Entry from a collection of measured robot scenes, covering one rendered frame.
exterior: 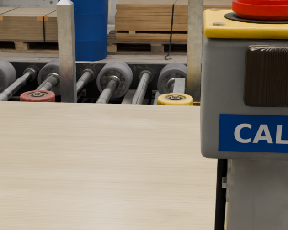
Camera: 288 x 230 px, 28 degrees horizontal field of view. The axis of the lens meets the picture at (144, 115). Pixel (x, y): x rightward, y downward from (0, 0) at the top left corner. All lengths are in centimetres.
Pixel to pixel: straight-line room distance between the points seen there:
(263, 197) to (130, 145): 71
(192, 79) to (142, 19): 482
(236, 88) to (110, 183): 61
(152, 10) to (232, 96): 593
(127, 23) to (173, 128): 515
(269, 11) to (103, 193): 59
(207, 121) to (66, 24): 116
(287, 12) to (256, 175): 9
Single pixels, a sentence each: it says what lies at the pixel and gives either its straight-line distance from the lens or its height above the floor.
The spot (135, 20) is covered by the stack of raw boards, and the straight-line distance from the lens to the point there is 624.
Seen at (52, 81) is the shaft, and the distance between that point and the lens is 186.
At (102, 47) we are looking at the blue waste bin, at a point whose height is 13.
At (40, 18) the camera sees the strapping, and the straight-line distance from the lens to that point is 641.
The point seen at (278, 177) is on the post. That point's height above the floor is 114.
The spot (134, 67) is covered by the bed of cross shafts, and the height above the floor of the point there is 83.
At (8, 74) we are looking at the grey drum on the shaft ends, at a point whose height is 82.
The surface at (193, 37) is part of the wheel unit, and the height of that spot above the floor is 102.
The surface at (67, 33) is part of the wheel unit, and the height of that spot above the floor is 103.
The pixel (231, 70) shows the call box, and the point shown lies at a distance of 29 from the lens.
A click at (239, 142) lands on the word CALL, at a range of 30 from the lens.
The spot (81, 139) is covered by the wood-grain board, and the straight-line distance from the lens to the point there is 107.
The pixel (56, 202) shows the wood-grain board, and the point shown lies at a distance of 83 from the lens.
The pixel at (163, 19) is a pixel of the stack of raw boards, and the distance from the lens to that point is 622.
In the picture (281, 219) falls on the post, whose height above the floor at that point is 111.
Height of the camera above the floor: 126
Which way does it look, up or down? 18 degrees down
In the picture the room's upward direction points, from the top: straight up
